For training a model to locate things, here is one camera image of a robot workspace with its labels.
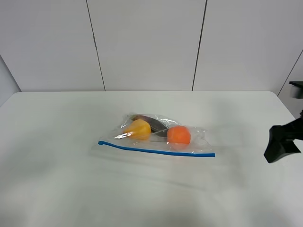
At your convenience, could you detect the orange fruit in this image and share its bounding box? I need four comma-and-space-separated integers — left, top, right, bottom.
167, 125, 191, 144

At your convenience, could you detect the yellow fruit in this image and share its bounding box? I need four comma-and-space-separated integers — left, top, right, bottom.
123, 119, 151, 140

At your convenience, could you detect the clear zip bag blue strip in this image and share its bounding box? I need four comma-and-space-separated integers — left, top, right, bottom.
98, 113, 215, 157

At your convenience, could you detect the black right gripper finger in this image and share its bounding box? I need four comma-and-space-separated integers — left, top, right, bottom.
264, 117, 303, 163

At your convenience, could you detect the dark purple eggplant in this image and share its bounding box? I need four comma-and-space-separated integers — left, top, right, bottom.
130, 114, 169, 138

